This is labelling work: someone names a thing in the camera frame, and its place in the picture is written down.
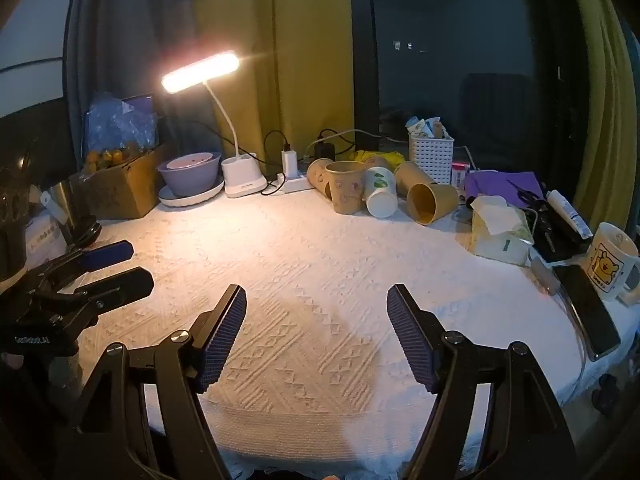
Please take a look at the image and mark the white textured tablecloth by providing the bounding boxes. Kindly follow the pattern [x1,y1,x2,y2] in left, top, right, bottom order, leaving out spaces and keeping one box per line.
[75,185,640,480]

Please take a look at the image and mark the black chair caster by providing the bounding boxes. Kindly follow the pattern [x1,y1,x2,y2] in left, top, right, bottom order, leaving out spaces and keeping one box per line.
[592,375,622,412]

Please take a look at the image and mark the white plastic basket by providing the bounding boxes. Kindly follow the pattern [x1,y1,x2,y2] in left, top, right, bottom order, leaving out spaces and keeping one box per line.
[409,132,455,185]

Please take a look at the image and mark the black cable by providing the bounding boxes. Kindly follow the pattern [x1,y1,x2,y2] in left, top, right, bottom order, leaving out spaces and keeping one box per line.
[262,130,289,162]

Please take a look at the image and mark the purple cloth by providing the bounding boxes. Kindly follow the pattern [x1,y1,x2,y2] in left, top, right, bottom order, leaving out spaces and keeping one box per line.
[465,171,545,208]

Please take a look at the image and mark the white cartoon mug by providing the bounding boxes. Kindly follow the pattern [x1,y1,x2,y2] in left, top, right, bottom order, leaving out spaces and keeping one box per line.
[584,222,640,306]

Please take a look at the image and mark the yellow curtain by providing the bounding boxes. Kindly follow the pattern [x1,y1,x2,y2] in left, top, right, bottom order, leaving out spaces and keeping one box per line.
[562,0,640,232]
[192,0,357,161]

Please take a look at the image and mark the tissue pack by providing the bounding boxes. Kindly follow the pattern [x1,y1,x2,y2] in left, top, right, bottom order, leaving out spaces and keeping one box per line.
[471,195,535,267]

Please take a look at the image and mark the purple bowl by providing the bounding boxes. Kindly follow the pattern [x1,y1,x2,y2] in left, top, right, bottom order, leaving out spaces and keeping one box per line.
[158,151,222,197]

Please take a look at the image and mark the black smartphone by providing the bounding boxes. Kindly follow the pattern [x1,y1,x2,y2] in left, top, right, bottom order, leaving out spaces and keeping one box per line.
[552,264,622,362]

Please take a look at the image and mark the small white dish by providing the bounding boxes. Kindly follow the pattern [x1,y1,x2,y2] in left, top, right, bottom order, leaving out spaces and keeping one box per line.
[167,154,214,170]

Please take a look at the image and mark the grey power bank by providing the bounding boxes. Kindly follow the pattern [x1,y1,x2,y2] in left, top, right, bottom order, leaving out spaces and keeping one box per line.
[530,257,562,295]

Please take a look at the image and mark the white desk lamp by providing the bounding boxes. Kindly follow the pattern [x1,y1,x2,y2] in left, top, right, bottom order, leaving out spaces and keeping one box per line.
[161,50,268,197]

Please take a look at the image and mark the blue plastic bag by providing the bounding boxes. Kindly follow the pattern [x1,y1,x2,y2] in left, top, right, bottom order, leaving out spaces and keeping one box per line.
[84,92,160,153]

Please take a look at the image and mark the white tube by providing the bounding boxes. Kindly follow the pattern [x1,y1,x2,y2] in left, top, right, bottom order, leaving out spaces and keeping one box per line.
[546,190,594,237]

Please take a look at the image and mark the floral brown paper cup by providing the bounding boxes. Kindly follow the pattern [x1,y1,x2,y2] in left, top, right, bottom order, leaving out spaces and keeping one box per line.
[325,161,364,215]

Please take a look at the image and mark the steel kettle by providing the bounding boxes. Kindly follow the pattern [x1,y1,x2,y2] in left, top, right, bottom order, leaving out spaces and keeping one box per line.
[47,177,96,246]

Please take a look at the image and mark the white printed box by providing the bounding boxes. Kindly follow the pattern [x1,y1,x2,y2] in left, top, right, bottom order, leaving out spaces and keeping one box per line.
[27,210,68,262]

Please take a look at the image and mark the brown cup yellow inside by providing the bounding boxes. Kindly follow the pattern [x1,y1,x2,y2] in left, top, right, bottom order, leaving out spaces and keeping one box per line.
[406,182,460,226]

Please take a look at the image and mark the pile of small oranges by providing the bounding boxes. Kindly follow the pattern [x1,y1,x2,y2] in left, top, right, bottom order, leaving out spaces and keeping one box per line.
[84,147,139,172]

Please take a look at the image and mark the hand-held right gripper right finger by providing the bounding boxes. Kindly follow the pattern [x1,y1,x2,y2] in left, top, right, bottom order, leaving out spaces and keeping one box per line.
[386,283,591,480]

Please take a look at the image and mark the white power strip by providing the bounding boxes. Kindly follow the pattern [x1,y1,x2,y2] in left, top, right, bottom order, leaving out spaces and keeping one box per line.
[272,172,321,195]

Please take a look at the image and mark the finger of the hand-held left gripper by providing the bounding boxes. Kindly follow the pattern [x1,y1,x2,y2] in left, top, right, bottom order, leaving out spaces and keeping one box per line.
[55,267,155,326]
[30,240,135,286]

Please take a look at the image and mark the white cable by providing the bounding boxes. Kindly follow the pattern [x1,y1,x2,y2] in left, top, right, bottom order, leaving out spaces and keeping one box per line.
[317,128,382,144]

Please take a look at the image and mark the black scissors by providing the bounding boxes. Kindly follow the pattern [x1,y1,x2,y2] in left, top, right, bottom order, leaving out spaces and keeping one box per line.
[507,180,549,212]

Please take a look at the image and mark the white plate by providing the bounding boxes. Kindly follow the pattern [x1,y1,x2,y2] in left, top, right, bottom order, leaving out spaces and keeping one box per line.
[159,176,226,208]

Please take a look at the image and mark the cardboard box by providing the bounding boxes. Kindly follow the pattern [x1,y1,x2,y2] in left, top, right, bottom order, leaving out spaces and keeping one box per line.
[70,142,173,220]

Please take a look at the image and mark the small packets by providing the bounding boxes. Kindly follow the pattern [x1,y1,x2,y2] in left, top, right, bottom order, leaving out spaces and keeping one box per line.
[405,116,447,139]

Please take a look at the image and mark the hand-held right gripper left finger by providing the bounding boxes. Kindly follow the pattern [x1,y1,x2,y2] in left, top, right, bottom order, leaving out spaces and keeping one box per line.
[55,284,248,480]

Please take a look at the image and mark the white cup green print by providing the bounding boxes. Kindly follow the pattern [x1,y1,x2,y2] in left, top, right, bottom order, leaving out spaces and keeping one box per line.
[365,166,399,218]

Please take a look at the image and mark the grey curtain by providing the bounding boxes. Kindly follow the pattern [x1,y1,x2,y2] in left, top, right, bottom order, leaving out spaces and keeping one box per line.
[65,0,201,136]

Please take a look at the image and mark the yellow bag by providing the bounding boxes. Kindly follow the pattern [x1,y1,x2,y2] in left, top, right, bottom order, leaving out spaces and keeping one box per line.
[350,150,405,166]

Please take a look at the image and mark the black pouch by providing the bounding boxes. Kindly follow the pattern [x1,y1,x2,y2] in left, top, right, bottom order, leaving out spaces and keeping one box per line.
[532,210,591,263]

